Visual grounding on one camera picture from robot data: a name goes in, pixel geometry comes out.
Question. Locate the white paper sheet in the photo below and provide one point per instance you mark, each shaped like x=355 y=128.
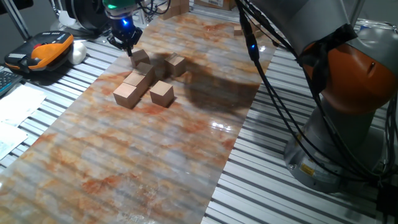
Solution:
x=9 y=138
x=18 y=104

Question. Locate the orange black teach pendant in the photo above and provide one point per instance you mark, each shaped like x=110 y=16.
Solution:
x=46 y=51

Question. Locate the black sleeved forearm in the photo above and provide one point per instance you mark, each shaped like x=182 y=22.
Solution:
x=15 y=4

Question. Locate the grey metal stand bar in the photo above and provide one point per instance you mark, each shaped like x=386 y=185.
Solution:
x=17 y=20

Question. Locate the black keyboard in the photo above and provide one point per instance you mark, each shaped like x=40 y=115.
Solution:
x=7 y=81

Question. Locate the brown cardboard box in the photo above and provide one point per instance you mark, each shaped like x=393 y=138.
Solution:
x=214 y=3

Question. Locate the black round machine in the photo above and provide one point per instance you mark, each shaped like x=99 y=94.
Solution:
x=87 y=14

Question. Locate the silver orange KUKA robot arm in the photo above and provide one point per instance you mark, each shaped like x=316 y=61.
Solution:
x=329 y=28

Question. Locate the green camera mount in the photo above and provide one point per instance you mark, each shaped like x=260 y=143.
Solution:
x=119 y=3

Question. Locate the orange grey marble mat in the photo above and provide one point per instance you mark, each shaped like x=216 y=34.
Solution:
x=155 y=171

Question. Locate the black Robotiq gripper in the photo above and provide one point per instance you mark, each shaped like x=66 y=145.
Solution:
x=124 y=29

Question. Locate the aluminium frame post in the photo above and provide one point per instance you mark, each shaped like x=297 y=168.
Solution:
x=142 y=18

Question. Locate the white rounded object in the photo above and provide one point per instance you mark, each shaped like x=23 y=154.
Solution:
x=78 y=53

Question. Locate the thin metal tripod leg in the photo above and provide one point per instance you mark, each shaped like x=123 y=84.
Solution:
x=56 y=7

